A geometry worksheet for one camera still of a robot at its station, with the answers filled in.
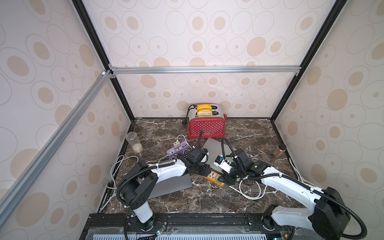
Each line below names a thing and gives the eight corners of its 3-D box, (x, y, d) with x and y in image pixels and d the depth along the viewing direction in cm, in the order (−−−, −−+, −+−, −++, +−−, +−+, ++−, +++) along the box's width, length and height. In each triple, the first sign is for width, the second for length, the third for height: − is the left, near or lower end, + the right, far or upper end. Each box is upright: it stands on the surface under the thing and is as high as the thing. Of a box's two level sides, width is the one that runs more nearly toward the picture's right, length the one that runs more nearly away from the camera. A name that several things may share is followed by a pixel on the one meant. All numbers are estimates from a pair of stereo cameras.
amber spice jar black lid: (273, 158, 99) (279, 150, 92) (271, 151, 103) (276, 143, 96) (282, 158, 99) (288, 150, 92) (279, 151, 103) (285, 143, 96)
